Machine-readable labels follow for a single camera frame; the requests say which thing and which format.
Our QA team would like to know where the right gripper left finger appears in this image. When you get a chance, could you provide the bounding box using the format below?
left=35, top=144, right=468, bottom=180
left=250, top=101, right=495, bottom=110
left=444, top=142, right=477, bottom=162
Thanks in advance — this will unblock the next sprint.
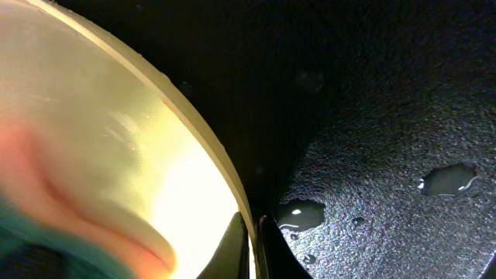
left=197, top=212, right=249, bottom=279

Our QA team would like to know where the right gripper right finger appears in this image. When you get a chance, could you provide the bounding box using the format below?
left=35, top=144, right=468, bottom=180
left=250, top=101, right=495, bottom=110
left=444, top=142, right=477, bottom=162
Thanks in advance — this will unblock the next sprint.
left=258, top=215, right=311, bottom=279

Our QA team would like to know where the yellow plate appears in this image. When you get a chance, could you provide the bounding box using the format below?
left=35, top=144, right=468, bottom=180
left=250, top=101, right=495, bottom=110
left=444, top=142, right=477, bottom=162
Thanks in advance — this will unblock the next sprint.
left=1, top=1, right=254, bottom=278

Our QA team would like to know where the green yellow sponge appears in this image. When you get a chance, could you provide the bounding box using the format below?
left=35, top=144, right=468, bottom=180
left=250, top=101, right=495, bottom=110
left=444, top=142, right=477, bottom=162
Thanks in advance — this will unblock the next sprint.
left=1, top=124, right=177, bottom=278

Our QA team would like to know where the round black tray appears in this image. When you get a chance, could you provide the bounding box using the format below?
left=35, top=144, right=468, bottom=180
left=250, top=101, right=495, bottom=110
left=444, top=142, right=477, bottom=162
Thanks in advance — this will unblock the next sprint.
left=63, top=0, right=495, bottom=278

